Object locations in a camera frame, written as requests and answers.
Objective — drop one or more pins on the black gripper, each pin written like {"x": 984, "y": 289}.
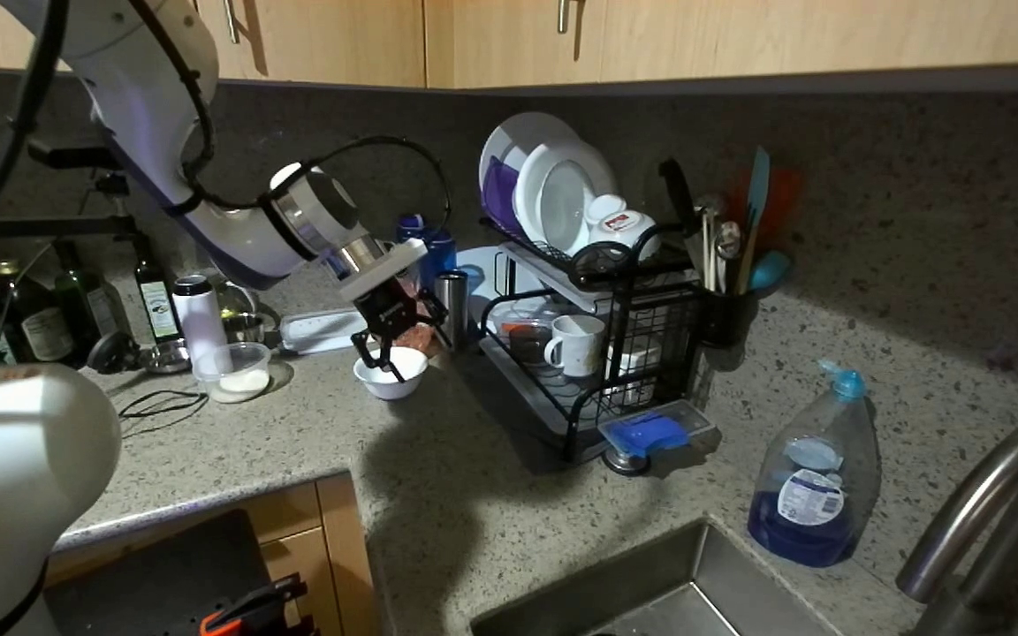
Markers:
{"x": 390, "y": 304}

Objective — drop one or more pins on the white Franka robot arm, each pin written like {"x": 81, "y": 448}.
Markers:
{"x": 156, "y": 106}

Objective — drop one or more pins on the blue dish soap bottle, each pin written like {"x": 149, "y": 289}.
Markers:
{"x": 814, "y": 505}

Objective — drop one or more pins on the stainless steel tumbler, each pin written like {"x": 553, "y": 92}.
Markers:
{"x": 458, "y": 311}

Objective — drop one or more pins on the white cloth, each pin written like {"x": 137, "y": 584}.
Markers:
{"x": 317, "y": 335}

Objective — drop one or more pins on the blue container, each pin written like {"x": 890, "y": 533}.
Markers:
{"x": 440, "y": 251}

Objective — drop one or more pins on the clear tub with white lid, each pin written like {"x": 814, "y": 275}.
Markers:
{"x": 243, "y": 378}

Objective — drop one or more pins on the purple plate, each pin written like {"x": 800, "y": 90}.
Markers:
{"x": 501, "y": 196}

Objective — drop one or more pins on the dark spice bottle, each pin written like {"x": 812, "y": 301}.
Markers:
{"x": 203, "y": 336}

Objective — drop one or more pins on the white deep plate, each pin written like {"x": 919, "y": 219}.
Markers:
{"x": 555, "y": 198}

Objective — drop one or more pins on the wooden base cabinet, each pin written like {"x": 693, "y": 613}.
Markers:
{"x": 299, "y": 541}

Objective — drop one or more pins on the dark bottle with white label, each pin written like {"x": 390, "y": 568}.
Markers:
{"x": 162, "y": 311}

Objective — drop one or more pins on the blue sponge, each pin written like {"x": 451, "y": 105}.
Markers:
{"x": 652, "y": 434}

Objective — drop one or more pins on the large white plate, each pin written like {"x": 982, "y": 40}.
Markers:
{"x": 568, "y": 129}

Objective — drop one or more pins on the black spatula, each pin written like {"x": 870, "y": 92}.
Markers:
{"x": 672, "y": 190}

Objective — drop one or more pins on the metal kitchen utensils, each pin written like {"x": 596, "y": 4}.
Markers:
{"x": 724, "y": 240}

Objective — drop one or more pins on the dark wine bottle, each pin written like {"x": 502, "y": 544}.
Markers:
{"x": 43, "y": 329}

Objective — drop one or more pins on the stainless steel sink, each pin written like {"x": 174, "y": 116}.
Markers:
{"x": 672, "y": 587}

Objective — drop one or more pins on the black metal stand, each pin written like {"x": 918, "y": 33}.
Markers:
{"x": 87, "y": 155}

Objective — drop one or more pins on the blue ladle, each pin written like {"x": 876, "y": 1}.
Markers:
{"x": 773, "y": 271}

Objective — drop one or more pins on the teal spatula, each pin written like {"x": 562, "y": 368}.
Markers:
{"x": 758, "y": 190}

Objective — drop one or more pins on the orange spatula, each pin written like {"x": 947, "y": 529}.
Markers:
{"x": 786, "y": 205}

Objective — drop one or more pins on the stainless steel faucet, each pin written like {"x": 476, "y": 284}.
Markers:
{"x": 982, "y": 505}

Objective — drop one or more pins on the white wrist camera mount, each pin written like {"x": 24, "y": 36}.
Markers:
{"x": 379, "y": 265}

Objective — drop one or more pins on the wooden wall cabinets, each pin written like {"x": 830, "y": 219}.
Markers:
{"x": 769, "y": 36}

